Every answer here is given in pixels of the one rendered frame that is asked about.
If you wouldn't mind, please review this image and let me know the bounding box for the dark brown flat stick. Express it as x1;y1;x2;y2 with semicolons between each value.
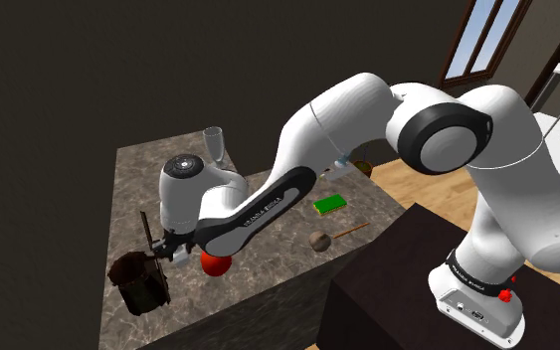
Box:
139;210;172;306

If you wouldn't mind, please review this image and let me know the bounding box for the dark brown round container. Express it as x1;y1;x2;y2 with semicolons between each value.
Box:
106;251;171;317

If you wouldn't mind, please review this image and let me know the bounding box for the red ball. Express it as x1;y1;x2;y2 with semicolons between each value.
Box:
199;251;233;278

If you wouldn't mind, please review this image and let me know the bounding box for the clear wine glass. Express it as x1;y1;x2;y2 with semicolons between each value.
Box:
202;126;227;169

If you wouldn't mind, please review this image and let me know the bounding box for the wooden spoon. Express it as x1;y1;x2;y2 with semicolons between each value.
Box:
308;222;371;254

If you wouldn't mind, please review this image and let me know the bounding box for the green and yellow sponge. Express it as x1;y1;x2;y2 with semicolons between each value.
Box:
312;193;348;217

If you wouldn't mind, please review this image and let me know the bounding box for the small white and blue bottle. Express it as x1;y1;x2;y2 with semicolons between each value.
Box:
324;153;359;183

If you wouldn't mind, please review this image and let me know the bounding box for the brown plant pot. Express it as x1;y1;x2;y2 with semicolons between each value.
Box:
353;144;375;179

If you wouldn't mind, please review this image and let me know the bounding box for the dark robot stand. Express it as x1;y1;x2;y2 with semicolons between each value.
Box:
316;203;560;350

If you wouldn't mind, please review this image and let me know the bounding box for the brown framed window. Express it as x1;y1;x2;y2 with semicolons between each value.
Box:
436;0;534;91

